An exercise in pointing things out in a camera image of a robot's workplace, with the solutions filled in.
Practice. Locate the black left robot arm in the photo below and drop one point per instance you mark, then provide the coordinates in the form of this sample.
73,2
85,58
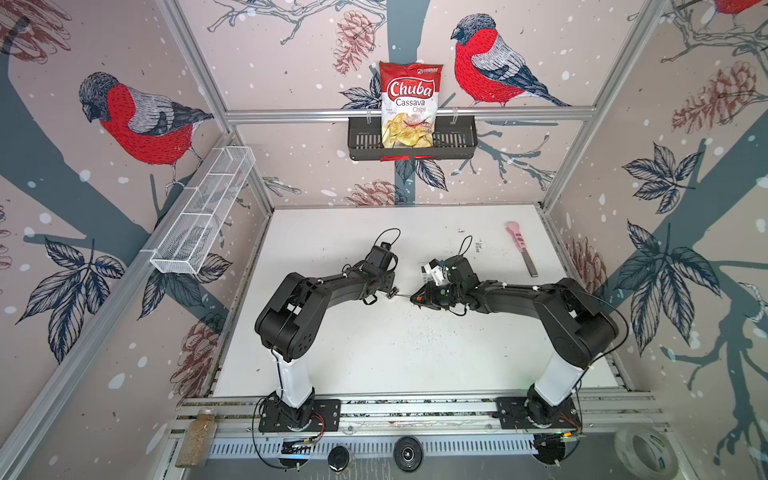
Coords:
289,323

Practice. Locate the pink handled knife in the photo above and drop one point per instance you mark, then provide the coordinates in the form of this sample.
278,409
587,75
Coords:
514,231

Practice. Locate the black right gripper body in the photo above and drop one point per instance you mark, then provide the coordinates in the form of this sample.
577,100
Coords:
446,295

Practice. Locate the orange black screwdriver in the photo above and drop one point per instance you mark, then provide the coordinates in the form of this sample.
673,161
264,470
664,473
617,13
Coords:
397,293

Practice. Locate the black round speaker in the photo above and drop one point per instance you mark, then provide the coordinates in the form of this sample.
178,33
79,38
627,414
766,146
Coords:
408,454

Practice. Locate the glass jar with grains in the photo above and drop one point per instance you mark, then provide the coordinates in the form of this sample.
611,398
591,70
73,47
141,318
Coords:
197,441

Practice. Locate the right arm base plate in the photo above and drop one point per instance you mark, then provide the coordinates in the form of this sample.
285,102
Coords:
518,413

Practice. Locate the black round cap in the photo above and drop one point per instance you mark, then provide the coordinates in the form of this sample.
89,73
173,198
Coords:
339,458

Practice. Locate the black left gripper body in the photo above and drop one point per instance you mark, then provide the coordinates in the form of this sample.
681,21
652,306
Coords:
386,282

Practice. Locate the white mesh wall shelf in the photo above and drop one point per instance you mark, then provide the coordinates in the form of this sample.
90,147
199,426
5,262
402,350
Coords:
193,232

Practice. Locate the black wire basket shelf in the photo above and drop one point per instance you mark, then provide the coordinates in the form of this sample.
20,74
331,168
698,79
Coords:
453,140

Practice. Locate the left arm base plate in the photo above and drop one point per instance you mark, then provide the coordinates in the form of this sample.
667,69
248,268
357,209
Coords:
315,416

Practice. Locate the Chuba cassava chips bag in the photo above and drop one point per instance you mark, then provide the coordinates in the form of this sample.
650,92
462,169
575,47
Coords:
409,104

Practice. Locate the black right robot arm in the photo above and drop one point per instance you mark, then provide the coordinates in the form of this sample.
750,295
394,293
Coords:
577,328

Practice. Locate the clear tape roll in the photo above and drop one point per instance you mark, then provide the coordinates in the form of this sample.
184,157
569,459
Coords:
646,453

